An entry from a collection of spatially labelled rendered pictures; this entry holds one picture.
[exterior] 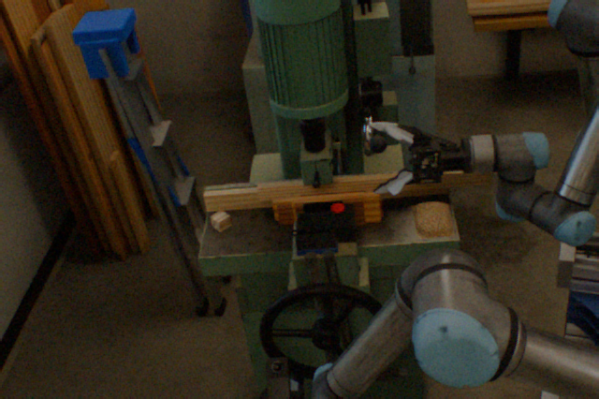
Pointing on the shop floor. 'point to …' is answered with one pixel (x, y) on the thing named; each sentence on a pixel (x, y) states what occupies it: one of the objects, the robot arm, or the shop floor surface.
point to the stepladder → (148, 138)
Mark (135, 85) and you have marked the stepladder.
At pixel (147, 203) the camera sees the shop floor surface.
